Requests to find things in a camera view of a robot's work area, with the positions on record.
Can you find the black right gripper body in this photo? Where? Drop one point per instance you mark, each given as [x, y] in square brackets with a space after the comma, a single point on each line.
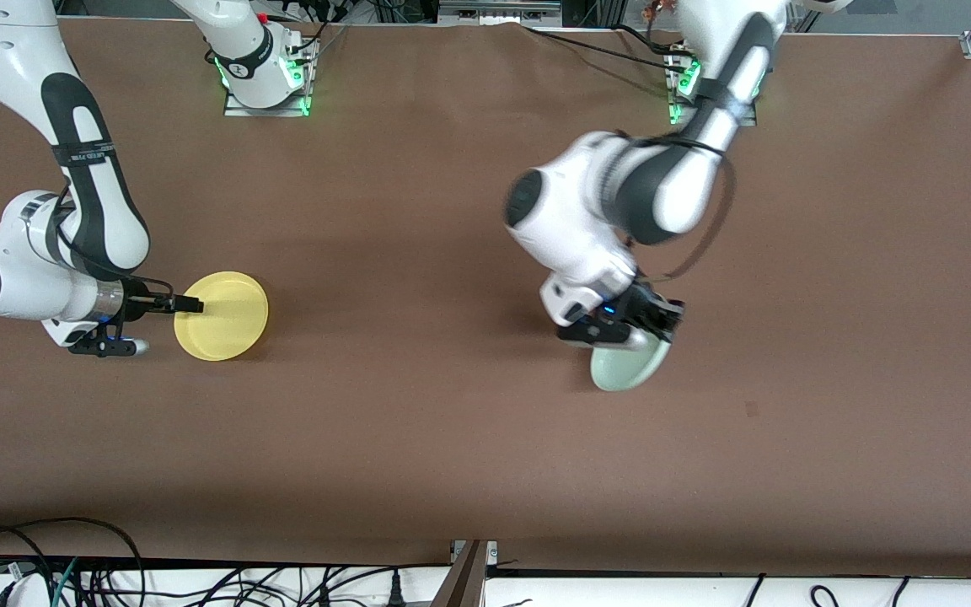
[138, 305]

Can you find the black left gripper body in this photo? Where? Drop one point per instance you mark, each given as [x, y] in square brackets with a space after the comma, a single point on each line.
[647, 310]

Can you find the yellow round plate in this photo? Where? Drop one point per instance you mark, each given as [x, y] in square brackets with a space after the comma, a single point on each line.
[228, 324]

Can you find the pale green round plate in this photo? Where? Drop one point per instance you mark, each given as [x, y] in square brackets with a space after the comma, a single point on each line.
[624, 371]

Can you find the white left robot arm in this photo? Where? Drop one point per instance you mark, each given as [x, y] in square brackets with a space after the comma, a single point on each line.
[587, 202]

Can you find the brown table mat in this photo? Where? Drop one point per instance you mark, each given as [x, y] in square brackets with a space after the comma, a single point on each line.
[418, 421]

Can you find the white shelf board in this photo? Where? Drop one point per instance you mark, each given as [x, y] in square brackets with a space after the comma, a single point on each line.
[620, 594]

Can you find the colourful toy pile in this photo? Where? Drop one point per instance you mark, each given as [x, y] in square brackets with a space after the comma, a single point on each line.
[658, 8]

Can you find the aluminium profile beam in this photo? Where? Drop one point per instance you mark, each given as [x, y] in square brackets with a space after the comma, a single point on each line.
[464, 582]

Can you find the black power plug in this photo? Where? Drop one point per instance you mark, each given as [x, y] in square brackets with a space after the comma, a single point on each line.
[397, 594]

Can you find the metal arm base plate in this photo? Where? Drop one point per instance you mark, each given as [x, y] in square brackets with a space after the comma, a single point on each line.
[237, 111]
[676, 114]

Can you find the silver corner bracket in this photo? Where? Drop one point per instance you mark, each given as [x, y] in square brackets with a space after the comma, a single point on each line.
[492, 552]

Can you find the aluminium frame bar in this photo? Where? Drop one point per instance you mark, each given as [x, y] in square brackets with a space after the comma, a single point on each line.
[498, 13]

